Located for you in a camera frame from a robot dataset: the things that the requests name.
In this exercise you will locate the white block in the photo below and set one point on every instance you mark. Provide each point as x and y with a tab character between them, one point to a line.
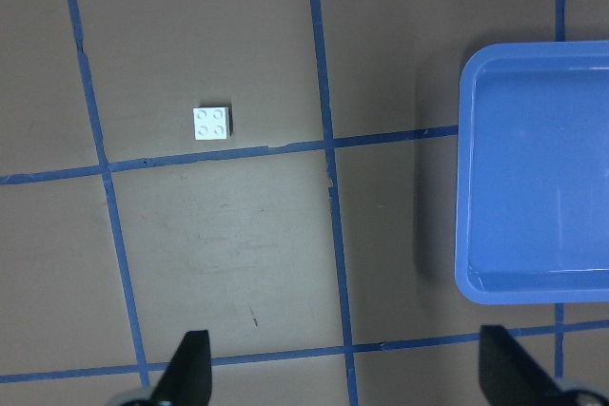
212	123

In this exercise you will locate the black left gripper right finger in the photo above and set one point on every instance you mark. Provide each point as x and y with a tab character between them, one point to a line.
508	375

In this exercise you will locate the blue plastic tray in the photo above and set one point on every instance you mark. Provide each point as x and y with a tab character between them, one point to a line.
532	178

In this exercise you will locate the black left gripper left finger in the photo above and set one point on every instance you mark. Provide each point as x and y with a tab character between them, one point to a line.
186	380

